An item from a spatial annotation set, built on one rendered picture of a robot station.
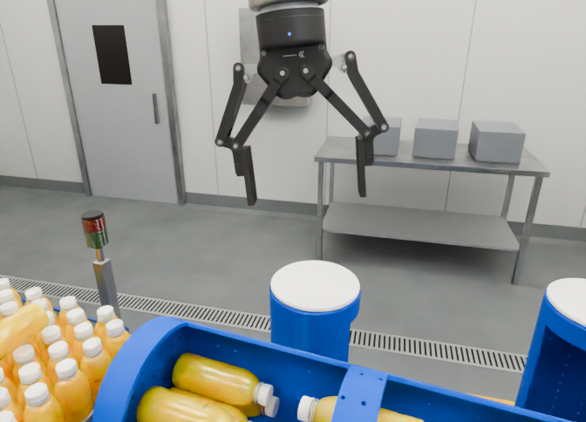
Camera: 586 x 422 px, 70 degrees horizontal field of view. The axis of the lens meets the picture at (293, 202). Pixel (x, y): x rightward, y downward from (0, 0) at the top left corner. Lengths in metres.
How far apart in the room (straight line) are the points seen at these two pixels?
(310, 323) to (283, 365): 0.32
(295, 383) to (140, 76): 3.95
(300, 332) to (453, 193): 3.09
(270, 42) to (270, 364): 0.69
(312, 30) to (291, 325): 0.96
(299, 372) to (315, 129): 3.28
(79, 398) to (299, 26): 0.90
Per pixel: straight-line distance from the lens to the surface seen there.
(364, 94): 0.49
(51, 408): 1.05
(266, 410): 0.95
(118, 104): 4.79
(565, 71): 4.10
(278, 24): 0.47
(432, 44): 3.90
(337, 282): 1.34
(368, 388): 0.74
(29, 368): 1.10
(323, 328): 1.26
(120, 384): 0.84
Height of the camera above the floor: 1.76
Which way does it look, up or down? 22 degrees down
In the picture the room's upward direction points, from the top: straight up
